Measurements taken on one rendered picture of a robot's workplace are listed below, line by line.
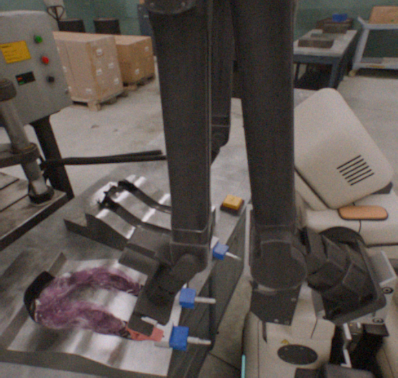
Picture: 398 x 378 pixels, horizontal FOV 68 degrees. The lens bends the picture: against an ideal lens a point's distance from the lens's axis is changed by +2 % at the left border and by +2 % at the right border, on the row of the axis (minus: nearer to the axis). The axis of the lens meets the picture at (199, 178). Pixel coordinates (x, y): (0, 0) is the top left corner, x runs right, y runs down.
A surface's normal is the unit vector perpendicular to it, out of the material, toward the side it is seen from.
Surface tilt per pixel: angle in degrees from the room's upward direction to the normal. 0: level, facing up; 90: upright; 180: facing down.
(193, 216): 81
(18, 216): 0
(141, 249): 90
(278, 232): 4
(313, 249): 37
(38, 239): 0
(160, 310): 27
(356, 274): 49
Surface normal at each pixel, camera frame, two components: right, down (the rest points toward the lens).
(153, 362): -0.02, -0.83
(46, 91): 0.90, 0.23
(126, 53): -0.33, 0.54
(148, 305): 0.43, -0.71
